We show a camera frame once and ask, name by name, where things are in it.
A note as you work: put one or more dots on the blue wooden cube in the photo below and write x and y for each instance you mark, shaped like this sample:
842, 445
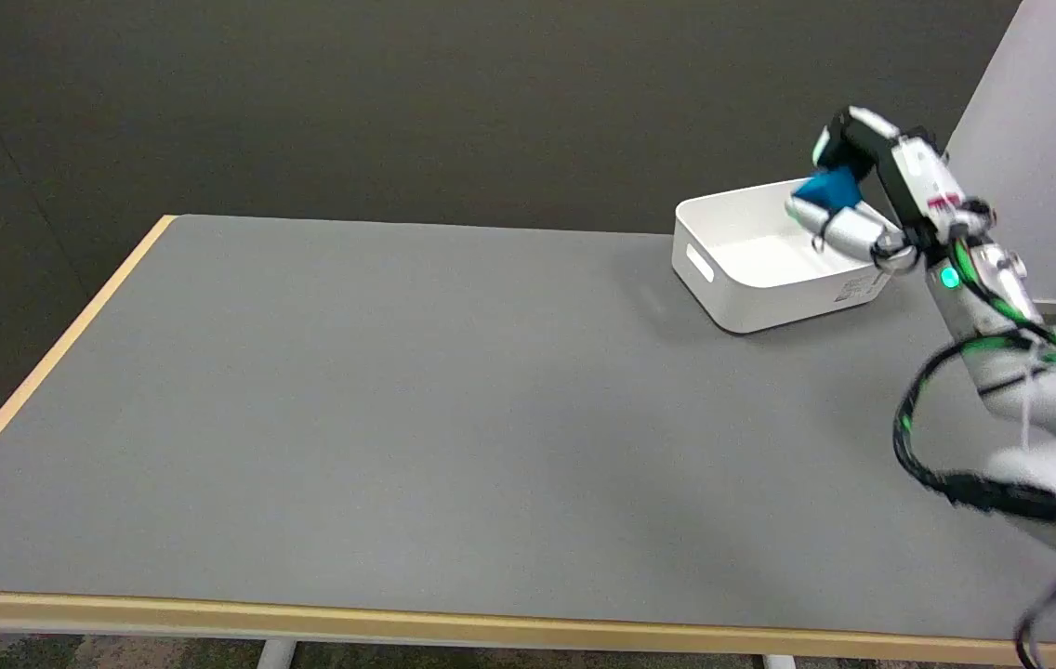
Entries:
827, 189

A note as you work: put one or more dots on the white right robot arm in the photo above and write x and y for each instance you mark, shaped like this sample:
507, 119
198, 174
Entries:
1030, 390

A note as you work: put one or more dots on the white table leg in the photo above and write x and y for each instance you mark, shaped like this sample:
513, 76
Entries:
779, 662
276, 653

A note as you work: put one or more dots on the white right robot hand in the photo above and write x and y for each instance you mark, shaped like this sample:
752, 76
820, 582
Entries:
918, 181

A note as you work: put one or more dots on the white plastic box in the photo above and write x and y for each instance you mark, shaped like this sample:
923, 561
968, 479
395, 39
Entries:
760, 265

